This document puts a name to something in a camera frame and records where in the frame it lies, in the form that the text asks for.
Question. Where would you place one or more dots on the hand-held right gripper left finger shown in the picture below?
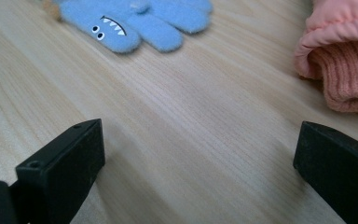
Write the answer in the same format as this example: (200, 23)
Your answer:
(65, 161)

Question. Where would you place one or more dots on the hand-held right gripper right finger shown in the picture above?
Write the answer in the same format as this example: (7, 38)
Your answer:
(341, 168)

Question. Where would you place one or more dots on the blue knit glove monster face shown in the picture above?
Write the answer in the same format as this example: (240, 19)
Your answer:
(136, 21)

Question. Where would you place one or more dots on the pink padded ski glove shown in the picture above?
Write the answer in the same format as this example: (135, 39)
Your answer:
(345, 62)

